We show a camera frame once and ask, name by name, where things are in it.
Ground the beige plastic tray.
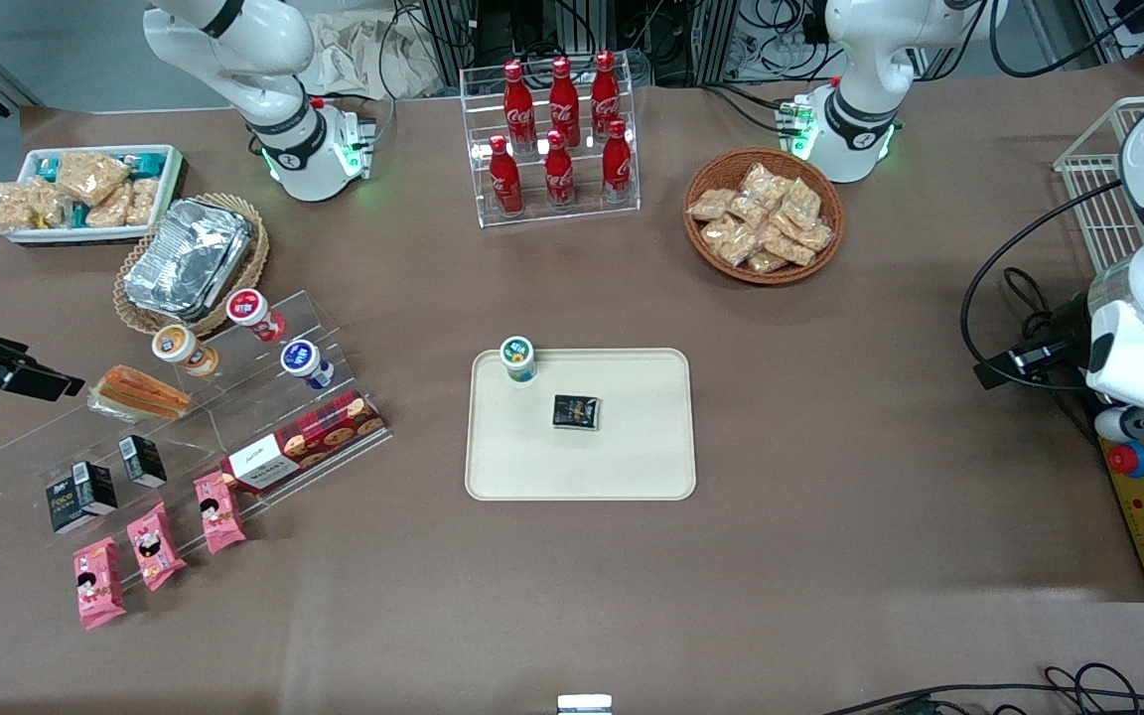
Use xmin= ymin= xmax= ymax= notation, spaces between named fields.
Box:
xmin=465 ymin=348 xmax=697 ymax=501

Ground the black overhead cable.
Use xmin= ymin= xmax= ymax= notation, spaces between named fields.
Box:
xmin=987 ymin=0 xmax=1144 ymax=80

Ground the beige crumpled cloth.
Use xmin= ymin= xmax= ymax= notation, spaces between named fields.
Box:
xmin=308 ymin=10 xmax=446 ymax=101

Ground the clear acrylic stepped shelf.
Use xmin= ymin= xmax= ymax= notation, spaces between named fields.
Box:
xmin=0 ymin=289 xmax=395 ymax=549

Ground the aluminium foil container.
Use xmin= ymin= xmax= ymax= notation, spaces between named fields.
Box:
xmin=122 ymin=198 xmax=254 ymax=322

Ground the orange lid yogurt cup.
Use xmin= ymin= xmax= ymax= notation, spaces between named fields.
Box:
xmin=151 ymin=325 xmax=221 ymax=379

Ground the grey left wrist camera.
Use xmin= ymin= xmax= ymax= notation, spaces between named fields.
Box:
xmin=1093 ymin=404 xmax=1144 ymax=444

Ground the triangle sandwich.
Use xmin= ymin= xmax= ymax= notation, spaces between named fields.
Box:
xmin=86 ymin=364 xmax=195 ymax=424

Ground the black floor cable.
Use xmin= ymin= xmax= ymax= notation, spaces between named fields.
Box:
xmin=818 ymin=662 xmax=1144 ymax=715

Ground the red cola bottle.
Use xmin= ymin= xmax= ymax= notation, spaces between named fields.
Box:
xmin=487 ymin=134 xmax=526 ymax=218
xmin=501 ymin=60 xmax=537 ymax=152
xmin=542 ymin=129 xmax=578 ymax=212
xmin=600 ymin=118 xmax=635 ymax=206
xmin=547 ymin=56 xmax=582 ymax=148
xmin=589 ymin=50 xmax=624 ymax=140

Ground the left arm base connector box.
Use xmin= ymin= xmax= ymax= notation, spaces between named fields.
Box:
xmin=775 ymin=94 xmax=823 ymax=162

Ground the green lid yogurt cup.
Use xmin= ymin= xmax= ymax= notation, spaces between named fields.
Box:
xmin=500 ymin=336 xmax=538 ymax=385

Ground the clear acrylic bottle rack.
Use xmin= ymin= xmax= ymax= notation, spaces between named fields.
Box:
xmin=459 ymin=61 xmax=642 ymax=230

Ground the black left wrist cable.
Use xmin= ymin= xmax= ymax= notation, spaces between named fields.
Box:
xmin=959 ymin=177 xmax=1129 ymax=394

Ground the white plastic bin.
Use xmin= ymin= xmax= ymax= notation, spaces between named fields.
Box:
xmin=0 ymin=144 xmax=187 ymax=246

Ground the brown table cover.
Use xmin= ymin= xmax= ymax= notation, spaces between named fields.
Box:
xmin=0 ymin=55 xmax=1144 ymax=715

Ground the small black drink carton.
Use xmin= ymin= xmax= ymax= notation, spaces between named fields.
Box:
xmin=117 ymin=434 xmax=169 ymax=491

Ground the round wicker basket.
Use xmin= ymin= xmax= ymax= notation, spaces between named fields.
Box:
xmin=682 ymin=147 xmax=846 ymax=288

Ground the small black snack pack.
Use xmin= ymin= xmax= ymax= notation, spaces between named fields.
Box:
xmin=551 ymin=394 xmax=602 ymax=433

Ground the white wire rack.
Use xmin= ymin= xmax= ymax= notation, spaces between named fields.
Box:
xmin=1053 ymin=95 xmax=1144 ymax=276

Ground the pink snack packet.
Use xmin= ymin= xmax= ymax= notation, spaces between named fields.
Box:
xmin=71 ymin=536 xmax=129 ymax=633
xmin=192 ymin=472 xmax=248 ymax=556
xmin=124 ymin=501 xmax=189 ymax=593

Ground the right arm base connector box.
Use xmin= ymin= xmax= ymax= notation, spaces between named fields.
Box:
xmin=336 ymin=107 xmax=380 ymax=182

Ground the blue lid yogurt cup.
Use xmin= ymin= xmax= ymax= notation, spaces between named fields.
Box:
xmin=279 ymin=339 xmax=336 ymax=391

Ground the red tartan cookie box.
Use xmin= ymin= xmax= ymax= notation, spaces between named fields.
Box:
xmin=220 ymin=390 xmax=390 ymax=496

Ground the dark grey metal bar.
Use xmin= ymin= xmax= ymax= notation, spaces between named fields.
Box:
xmin=0 ymin=52 xmax=45 ymax=112

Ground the red lid yogurt cup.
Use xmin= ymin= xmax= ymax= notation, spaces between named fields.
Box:
xmin=225 ymin=288 xmax=288 ymax=345

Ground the aluminium frame with cables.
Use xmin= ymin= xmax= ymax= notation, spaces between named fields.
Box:
xmin=418 ymin=0 xmax=831 ymax=88

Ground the oval wicker basket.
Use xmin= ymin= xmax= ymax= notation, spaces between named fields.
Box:
xmin=112 ymin=193 xmax=271 ymax=340

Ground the large black drink carton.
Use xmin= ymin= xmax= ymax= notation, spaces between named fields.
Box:
xmin=45 ymin=461 xmax=120 ymax=536

